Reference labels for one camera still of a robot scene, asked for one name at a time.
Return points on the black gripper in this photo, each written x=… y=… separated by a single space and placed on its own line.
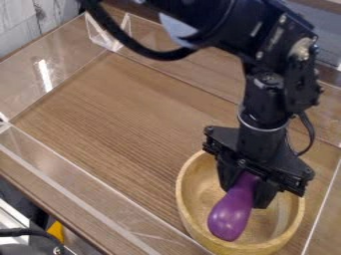
x=260 y=151

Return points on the purple toy eggplant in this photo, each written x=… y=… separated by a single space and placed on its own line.
x=230 y=212

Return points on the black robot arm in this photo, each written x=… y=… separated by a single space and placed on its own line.
x=274 y=42

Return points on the brown wooden bowl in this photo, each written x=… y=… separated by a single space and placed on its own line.
x=196 y=199

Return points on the black and yellow device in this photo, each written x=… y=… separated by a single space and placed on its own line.
x=22 y=236

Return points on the clear acrylic tray enclosure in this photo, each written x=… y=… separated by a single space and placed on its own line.
x=101 y=125

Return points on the clear acrylic corner bracket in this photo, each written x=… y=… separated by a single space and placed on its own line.
x=101 y=36

